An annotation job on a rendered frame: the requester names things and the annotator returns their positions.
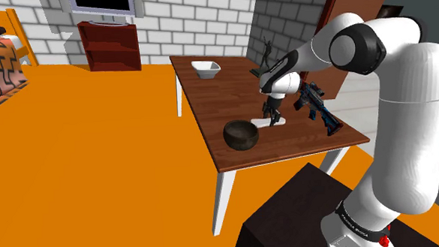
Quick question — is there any white square bowl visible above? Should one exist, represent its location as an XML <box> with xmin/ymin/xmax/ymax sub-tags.
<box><xmin>191</xmin><ymin>59</ymin><xmax>221</xmax><ymax>80</ymax></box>

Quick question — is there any orange bed with patterned blanket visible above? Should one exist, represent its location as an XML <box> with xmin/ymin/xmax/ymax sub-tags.
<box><xmin>0</xmin><ymin>6</ymin><xmax>41</xmax><ymax>116</ymax></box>

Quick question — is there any blue and black toy rifle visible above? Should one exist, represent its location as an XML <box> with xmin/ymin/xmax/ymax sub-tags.
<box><xmin>292</xmin><ymin>80</ymin><xmax>344</xmax><ymax>138</ymax></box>

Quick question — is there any flat white oblong object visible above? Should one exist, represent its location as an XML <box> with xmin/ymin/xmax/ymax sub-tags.
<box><xmin>250</xmin><ymin>116</ymin><xmax>287</xmax><ymax>129</ymax></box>

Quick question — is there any dark robot stand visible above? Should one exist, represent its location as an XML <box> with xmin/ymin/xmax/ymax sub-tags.
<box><xmin>229</xmin><ymin>158</ymin><xmax>439</xmax><ymax>247</ymax></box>

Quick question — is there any window with grey frame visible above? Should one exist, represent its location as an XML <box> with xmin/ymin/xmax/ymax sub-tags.
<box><xmin>59</xmin><ymin>0</ymin><xmax>145</xmax><ymax>20</ymax></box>

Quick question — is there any dark red bookshelf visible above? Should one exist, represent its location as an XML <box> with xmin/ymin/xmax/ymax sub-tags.
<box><xmin>77</xmin><ymin>18</ymin><xmax>143</xmax><ymax>74</ymax></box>

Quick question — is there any brown wooden door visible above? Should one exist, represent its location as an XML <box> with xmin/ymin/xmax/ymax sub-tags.
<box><xmin>298</xmin><ymin>0</ymin><xmax>397</xmax><ymax>101</ymax></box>

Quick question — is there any dark standing figurine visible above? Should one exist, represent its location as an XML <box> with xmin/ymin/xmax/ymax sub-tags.
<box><xmin>248</xmin><ymin>35</ymin><xmax>275</xmax><ymax>79</ymax></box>

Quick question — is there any dark round bowl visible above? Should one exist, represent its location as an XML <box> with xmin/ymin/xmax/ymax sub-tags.
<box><xmin>221</xmin><ymin>119</ymin><xmax>260</xmax><ymax>152</ymax></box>

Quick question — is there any wooden table with white legs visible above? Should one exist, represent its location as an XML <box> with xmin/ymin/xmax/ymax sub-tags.
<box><xmin>169</xmin><ymin>49</ymin><xmax>374</xmax><ymax>239</ymax></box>

